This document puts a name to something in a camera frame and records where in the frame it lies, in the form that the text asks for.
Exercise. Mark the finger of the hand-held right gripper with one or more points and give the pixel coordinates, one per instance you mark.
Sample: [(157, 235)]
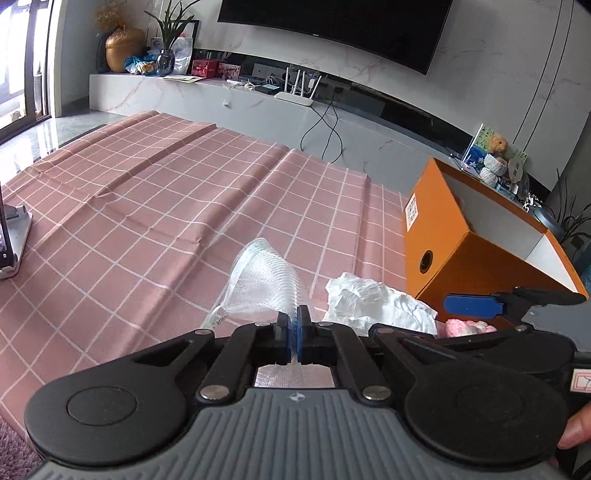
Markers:
[(471, 305)]

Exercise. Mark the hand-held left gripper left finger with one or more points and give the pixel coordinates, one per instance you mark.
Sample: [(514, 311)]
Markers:
[(286, 333)]

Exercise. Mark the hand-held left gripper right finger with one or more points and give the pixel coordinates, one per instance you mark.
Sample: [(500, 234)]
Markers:
[(303, 334)]

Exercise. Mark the pink plush toy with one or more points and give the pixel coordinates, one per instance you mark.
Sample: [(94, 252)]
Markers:
[(466, 327)]

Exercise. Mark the orange cardboard box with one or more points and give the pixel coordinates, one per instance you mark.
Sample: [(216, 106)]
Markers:
[(466, 258)]

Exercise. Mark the white foam mesh sleeve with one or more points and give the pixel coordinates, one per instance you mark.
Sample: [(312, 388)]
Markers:
[(264, 281)]

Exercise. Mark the white tissue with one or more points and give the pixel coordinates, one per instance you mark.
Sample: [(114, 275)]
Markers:
[(374, 302)]

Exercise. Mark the person's right hand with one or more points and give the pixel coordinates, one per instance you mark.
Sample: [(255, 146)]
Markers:
[(576, 427)]

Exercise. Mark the silver trash can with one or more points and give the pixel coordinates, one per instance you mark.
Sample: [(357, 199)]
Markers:
[(547, 220)]

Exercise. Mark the long-leaf floor plant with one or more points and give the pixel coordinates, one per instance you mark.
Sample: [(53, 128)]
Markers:
[(572, 221)]

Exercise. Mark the brown and white teddy bear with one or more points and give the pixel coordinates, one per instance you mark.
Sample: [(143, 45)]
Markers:
[(495, 159)]

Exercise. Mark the pink checked tablecloth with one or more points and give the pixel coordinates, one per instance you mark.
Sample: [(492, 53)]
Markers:
[(184, 207)]

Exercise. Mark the teddy bear with toys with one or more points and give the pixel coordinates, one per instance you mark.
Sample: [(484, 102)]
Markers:
[(478, 138)]

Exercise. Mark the white router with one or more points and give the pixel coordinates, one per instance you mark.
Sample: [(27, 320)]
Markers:
[(295, 97)]

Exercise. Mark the small black device box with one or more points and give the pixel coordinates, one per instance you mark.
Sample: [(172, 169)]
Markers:
[(268, 88)]

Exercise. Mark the white marble television console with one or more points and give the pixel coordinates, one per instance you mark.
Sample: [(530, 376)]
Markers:
[(184, 97)]

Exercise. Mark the pink floral box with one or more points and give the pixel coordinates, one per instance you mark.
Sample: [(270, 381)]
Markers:
[(229, 70)]

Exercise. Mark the yellow paper sheets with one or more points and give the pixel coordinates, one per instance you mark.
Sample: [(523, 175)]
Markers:
[(182, 79)]

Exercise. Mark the red gift box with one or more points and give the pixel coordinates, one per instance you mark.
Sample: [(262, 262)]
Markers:
[(204, 68)]

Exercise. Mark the silver phone stand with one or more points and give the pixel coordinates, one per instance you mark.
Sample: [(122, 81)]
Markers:
[(16, 240)]

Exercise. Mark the purple rug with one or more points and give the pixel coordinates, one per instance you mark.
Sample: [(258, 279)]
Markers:
[(16, 452)]

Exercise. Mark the green plant in glass vase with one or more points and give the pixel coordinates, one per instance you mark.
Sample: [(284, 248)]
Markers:
[(166, 60)]

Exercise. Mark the blue and white plastic bag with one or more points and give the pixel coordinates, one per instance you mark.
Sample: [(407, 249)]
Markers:
[(141, 64)]

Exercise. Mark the gold vase with dried flowers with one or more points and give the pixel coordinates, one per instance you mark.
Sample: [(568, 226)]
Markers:
[(123, 48)]

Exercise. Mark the glass sliding door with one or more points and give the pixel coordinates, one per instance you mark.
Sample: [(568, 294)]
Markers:
[(23, 60)]

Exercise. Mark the black picture frame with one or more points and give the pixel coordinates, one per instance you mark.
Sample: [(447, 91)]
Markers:
[(187, 46)]

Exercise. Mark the black wall television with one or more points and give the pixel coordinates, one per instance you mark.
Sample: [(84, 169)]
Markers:
[(332, 27)]

